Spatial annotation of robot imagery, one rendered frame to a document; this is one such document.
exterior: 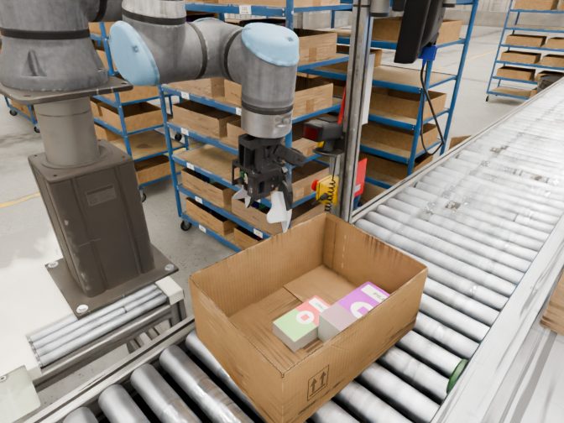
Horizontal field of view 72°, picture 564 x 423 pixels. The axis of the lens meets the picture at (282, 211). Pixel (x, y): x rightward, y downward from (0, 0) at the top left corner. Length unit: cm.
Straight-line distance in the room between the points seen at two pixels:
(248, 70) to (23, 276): 84
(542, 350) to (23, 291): 113
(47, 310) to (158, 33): 71
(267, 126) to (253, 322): 45
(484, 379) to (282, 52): 59
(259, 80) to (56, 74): 39
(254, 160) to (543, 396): 59
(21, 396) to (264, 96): 71
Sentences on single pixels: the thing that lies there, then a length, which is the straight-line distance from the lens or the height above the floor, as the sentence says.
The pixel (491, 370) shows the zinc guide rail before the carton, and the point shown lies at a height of 89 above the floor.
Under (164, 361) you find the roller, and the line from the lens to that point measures 89.
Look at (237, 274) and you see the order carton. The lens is 86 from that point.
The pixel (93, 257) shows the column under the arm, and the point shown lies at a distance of 100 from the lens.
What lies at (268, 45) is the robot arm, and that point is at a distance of 62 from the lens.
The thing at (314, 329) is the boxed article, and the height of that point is 79.
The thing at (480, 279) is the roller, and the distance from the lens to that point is 116.
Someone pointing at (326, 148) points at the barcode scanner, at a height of 101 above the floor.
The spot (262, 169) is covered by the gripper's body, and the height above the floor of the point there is 112.
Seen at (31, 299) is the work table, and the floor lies 75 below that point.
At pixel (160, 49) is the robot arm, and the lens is 63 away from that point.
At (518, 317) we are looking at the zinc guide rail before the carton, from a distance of 84.
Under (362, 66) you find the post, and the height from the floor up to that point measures 123.
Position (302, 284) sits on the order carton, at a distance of 99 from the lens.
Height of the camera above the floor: 141
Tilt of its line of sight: 31 degrees down
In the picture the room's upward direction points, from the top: straight up
